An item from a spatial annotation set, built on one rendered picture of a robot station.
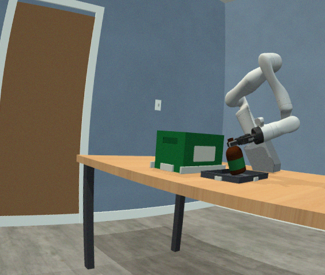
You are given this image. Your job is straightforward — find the brown bottle with green label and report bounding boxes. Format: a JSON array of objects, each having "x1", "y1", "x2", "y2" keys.
[{"x1": 226, "y1": 146, "x2": 246, "y2": 175}]

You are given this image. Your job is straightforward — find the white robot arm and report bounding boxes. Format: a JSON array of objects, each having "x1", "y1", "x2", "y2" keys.
[{"x1": 225, "y1": 53, "x2": 300, "y2": 142}]

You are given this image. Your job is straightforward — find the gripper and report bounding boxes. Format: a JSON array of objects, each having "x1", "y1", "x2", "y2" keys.
[{"x1": 227, "y1": 127, "x2": 264, "y2": 147}]

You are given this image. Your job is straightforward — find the green divided crate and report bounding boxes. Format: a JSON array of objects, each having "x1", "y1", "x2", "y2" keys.
[{"x1": 154, "y1": 131, "x2": 224, "y2": 173}]

